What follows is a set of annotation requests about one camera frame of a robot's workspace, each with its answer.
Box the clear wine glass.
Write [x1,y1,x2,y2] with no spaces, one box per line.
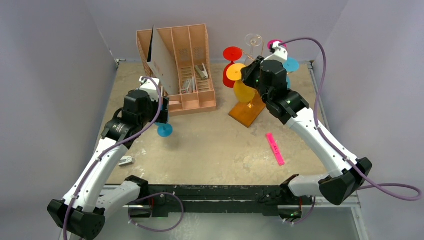
[244,33,264,66]

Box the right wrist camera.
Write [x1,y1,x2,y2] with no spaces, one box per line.
[266,41,288,64]

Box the peach plastic file organizer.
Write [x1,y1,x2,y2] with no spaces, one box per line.
[136,24,217,117]

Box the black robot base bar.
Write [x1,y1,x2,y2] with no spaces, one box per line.
[129,179,313,219]

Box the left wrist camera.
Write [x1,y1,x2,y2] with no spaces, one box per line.
[138,76,164,102]

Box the blue plastic wine glass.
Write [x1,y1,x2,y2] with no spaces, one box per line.
[154,116,173,138]

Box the yellow plastic wine glass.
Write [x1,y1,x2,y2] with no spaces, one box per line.
[227,63,255,103]

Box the gold wire wine glass rack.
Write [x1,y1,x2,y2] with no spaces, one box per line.
[228,46,292,129]

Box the magenta plastic wine glass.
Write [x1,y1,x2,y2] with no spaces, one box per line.
[267,39,287,52]

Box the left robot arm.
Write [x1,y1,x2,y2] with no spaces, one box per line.
[47,89,170,240]

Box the white paper folder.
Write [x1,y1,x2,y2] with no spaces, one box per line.
[147,25,179,95]

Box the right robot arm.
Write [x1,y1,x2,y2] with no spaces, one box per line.
[241,57,373,206]

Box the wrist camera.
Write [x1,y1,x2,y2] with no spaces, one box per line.
[266,41,288,64]
[138,76,164,102]

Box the silver item in organizer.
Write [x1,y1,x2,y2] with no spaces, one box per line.
[180,76,196,94]

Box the small white metal clip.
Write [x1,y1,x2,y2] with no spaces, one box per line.
[118,156,134,167]

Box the pink plastic clip tool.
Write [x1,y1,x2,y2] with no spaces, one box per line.
[265,132,285,166]

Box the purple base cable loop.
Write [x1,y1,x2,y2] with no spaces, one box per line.
[127,192,184,233]

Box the red plastic wine glass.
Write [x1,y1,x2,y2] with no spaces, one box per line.
[222,46,243,88]

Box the grey stapler in organizer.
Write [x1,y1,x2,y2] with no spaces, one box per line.
[194,63,209,80]

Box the teal wine glass on rack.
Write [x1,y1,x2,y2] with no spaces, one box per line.
[282,57,300,89]

